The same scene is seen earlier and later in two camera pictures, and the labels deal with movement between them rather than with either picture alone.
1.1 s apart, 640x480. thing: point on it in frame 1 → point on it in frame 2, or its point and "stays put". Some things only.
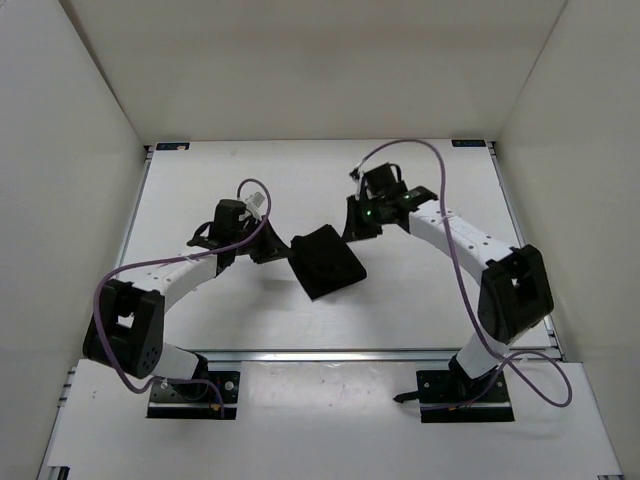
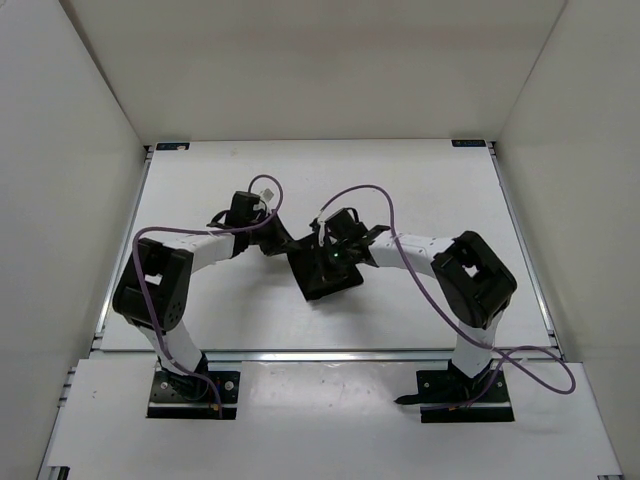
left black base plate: (195, 401) stays put
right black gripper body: (378, 220) → (339, 252)
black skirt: (324, 263) stays put
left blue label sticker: (170, 146) stays put
